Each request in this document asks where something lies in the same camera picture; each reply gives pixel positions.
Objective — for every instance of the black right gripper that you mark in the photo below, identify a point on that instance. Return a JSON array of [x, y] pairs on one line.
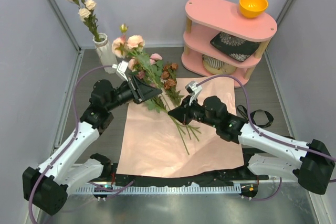
[[182, 113]]

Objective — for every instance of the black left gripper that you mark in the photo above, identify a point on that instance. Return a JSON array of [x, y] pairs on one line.
[[140, 91]]

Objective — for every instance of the pink artificial flower bouquet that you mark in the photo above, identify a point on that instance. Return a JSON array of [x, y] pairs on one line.
[[170, 97]]

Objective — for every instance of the pink wrapping paper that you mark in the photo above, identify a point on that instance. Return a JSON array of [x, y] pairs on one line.
[[153, 146]]

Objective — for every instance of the peach peony flower stem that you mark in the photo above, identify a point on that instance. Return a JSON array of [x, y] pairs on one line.
[[131, 48]]

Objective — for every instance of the black ribbon with gold lettering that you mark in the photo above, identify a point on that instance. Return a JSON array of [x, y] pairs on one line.
[[261, 118]]

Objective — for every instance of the cream rose flower stem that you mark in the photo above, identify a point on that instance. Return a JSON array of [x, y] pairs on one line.
[[87, 16]]

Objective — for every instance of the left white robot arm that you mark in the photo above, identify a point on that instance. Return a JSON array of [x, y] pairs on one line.
[[49, 185]]

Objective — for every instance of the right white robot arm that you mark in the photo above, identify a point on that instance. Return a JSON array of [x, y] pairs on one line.
[[310, 164]]

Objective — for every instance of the white ribbed ceramic vase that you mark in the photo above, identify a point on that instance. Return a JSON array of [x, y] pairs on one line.
[[105, 54]]

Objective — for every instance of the striped ceramic bowl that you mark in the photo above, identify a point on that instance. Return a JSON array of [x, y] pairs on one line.
[[215, 66]]

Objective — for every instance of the pink three-tier shelf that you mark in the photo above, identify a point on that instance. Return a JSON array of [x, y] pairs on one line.
[[206, 18]]

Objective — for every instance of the black floral square plate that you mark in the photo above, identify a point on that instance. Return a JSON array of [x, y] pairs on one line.
[[234, 47]]

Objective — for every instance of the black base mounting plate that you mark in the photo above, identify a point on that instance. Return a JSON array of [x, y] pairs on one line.
[[213, 178]]

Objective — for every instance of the orange plastic bowl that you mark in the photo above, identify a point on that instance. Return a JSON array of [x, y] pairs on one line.
[[252, 8]]

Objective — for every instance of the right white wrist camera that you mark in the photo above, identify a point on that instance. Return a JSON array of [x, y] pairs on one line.
[[194, 89]]

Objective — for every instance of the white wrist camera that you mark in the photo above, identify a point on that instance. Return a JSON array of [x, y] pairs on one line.
[[121, 68], [194, 89]]

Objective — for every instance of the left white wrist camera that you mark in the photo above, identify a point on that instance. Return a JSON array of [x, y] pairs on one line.
[[121, 68]]

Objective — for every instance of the white perforated cable duct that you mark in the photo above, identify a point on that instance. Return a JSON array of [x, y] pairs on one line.
[[152, 190]]

